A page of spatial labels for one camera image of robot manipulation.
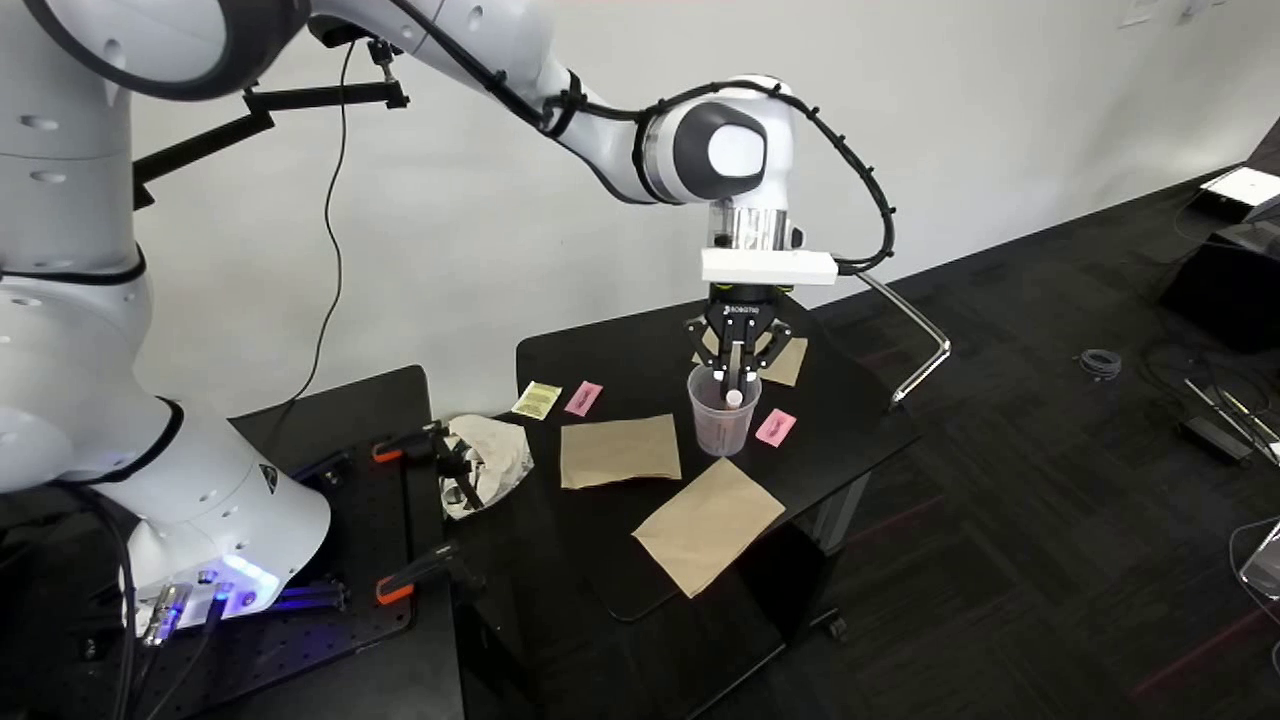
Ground yellow sticky note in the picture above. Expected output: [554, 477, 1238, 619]
[510, 377, 570, 426]

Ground black clamp with orange handle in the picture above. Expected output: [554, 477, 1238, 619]
[371, 539, 465, 613]
[370, 420, 456, 471]

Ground metal stand legs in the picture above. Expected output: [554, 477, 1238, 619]
[1175, 369, 1280, 471]

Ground small dark floor item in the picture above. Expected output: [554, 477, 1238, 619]
[1074, 344, 1123, 388]

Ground crumpled white bag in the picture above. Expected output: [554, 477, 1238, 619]
[430, 407, 541, 525]

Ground black table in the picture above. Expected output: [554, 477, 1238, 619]
[445, 281, 932, 720]

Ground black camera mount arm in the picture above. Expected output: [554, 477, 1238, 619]
[128, 76, 415, 212]

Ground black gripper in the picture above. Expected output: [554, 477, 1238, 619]
[687, 281, 791, 379]

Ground brown paper sheet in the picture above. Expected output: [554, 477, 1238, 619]
[557, 407, 687, 495]
[687, 317, 813, 393]
[629, 452, 791, 604]

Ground silver metal table handle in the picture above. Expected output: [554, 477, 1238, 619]
[854, 269, 961, 407]

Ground pink eraser left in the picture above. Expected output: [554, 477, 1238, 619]
[560, 377, 607, 420]

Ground white sheet on case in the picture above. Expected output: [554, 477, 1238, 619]
[1195, 164, 1280, 212]

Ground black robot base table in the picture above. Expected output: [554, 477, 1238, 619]
[133, 360, 467, 720]

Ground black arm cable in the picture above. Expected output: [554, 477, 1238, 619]
[537, 73, 901, 281]

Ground pink eraser right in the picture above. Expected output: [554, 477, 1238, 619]
[751, 406, 799, 452]

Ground black hanging cable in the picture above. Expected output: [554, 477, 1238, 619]
[282, 35, 370, 420]

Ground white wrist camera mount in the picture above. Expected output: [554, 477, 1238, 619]
[699, 249, 844, 288]

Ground clear plastic cup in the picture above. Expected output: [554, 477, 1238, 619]
[686, 360, 769, 463]

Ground pink eraser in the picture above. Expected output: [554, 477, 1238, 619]
[751, 406, 799, 452]
[560, 377, 607, 420]

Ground black case on floor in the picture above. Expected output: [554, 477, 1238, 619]
[1155, 216, 1280, 360]

